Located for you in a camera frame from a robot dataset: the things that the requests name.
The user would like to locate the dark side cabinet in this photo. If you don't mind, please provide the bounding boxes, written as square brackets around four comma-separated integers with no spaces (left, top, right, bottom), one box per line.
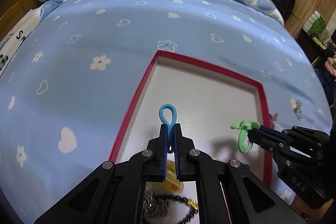
[297,30,336,67]

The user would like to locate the yellow hair tie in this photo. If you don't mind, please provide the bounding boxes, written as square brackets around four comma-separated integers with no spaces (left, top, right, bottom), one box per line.
[164,160,184,191]

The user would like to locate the pile of clothes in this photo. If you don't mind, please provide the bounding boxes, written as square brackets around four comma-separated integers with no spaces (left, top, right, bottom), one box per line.
[324,51,336,77]

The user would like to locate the glittery hair clip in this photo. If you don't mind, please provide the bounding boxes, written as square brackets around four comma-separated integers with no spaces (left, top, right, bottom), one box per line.
[290,98,302,121]

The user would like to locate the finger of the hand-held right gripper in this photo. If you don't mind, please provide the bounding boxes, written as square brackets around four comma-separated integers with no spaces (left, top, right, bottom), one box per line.
[248,132,329,199]
[255,126,330,159]

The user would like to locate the red shallow box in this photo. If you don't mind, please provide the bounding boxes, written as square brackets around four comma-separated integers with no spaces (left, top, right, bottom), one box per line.
[109,50,273,188]

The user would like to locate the dark bead bracelet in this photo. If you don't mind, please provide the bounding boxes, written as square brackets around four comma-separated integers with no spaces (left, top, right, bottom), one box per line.
[168,194,198,224]

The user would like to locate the blue flowered bed sheet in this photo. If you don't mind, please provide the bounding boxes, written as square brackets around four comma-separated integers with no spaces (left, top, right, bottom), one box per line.
[0,0,336,224]

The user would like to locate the white printed pillow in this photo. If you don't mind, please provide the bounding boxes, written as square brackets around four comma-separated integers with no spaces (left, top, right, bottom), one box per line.
[0,0,66,77]

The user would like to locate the purple bow hair tie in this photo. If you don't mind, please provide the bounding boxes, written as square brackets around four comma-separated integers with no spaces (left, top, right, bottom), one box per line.
[269,112,279,130]

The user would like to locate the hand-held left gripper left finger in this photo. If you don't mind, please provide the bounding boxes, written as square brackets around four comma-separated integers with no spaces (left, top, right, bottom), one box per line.
[34,123,170,224]

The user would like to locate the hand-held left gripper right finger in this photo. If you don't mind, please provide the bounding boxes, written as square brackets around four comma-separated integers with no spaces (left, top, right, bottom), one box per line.
[173,123,307,224]

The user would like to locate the silver bead chain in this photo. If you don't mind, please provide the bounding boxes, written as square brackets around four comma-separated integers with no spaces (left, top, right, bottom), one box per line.
[143,189,171,224]

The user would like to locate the green tissue packs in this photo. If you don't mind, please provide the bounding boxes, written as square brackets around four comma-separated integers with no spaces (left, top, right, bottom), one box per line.
[302,10,327,35]

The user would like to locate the blue hair tie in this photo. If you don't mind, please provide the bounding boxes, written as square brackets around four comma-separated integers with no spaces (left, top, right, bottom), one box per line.
[159,104,179,153]

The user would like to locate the green bow hair tie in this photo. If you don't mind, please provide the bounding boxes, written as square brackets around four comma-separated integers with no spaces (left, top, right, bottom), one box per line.
[230,119,260,153]

